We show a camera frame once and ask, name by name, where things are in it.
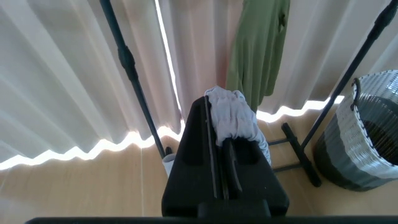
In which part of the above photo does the black clothes rack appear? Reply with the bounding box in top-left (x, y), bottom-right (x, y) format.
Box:
top-left (98, 0), bottom-right (398, 188)

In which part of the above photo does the pale grey garment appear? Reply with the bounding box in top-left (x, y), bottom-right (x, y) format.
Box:
top-left (161, 86), bottom-right (272, 177)

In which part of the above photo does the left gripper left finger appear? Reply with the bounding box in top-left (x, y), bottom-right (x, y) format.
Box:
top-left (161, 95), bottom-right (223, 218)

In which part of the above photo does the beige curtain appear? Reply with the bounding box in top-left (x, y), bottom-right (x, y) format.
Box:
top-left (0, 0), bottom-right (398, 164)

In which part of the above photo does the green printed t-shirt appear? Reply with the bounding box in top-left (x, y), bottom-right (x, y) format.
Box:
top-left (225, 0), bottom-right (292, 113)

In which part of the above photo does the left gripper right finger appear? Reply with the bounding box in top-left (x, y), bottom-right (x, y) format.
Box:
top-left (217, 136), bottom-right (290, 218)

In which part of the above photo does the white laundry basket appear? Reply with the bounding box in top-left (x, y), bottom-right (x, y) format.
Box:
top-left (313, 70), bottom-right (398, 192)

